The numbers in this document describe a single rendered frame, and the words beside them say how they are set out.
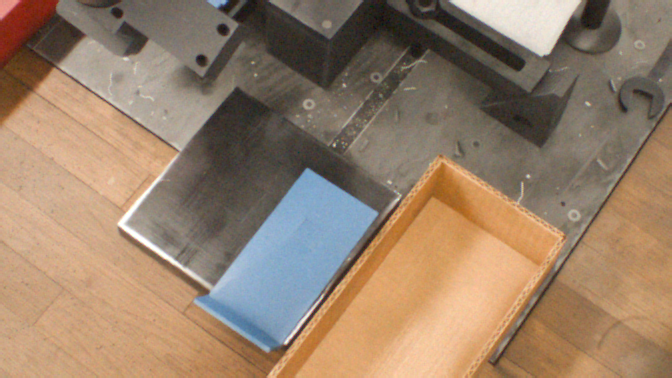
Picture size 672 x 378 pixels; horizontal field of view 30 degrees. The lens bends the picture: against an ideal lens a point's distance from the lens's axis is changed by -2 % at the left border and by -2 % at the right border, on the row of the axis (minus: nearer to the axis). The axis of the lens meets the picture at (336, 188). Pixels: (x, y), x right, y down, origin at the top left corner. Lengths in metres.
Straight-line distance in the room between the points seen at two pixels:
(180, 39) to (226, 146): 0.21
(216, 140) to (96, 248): 0.13
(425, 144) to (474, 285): 0.13
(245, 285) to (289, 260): 0.04
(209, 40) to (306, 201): 0.22
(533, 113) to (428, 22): 0.11
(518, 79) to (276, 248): 0.24
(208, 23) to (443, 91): 0.31
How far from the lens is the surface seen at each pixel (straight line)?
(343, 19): 1.06
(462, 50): 1.07
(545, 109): 1.07
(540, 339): 1.05
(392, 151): 1.10
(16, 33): 1.14
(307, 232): 1.03
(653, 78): 1.17
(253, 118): 1.08
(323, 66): 1.09
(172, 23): 0.88
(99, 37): 0.95
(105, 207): 1.08
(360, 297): 1.04
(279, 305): 1.01
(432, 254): 1.06
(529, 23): 1.12
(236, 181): 1.06
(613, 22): 1.19
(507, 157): 1.11
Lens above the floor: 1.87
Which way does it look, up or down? 64 degrees down
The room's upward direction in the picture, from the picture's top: 6 degrees clockwise
